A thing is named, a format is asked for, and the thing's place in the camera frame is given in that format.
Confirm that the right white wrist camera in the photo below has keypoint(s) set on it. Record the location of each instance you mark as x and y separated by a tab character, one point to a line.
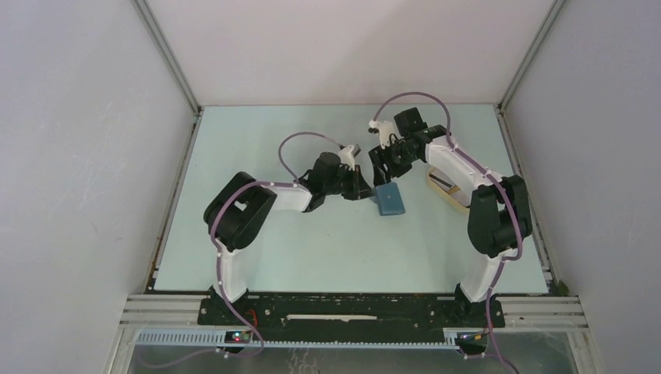
386	132

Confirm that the black striped card in tray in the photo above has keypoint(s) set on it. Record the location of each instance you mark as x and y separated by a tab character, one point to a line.
440	182

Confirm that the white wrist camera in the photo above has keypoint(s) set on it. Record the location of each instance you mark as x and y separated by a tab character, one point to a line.
348	154
386	132

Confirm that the aluminium frame rail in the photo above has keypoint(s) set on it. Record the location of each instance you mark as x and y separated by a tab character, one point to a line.
521	313

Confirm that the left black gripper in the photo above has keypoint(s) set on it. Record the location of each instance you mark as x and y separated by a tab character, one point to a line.
359	188

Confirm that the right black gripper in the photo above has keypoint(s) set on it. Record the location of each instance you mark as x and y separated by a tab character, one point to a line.
382	157

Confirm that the left controller board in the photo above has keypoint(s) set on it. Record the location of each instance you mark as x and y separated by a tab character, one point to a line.
238	337

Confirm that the right controller board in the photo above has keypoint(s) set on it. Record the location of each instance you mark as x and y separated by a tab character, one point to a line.
472	338

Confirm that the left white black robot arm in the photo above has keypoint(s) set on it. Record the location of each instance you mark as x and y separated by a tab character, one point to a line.
238	212

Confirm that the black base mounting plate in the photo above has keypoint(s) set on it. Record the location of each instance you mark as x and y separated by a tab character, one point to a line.
351	317

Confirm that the beige oval tray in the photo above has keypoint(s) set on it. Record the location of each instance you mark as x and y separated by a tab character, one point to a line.
448	190

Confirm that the controller board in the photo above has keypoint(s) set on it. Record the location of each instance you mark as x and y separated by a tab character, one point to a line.
472	338
238	337

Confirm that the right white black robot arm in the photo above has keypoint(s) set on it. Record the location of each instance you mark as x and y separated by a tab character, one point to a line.
499	217

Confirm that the white cable duct strip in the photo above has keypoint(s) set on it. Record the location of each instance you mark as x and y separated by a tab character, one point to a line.
217	339

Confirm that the blue card holder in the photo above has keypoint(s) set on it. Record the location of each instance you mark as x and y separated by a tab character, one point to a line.
388	200

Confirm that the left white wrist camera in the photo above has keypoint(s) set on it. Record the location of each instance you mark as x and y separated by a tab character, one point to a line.
348	154

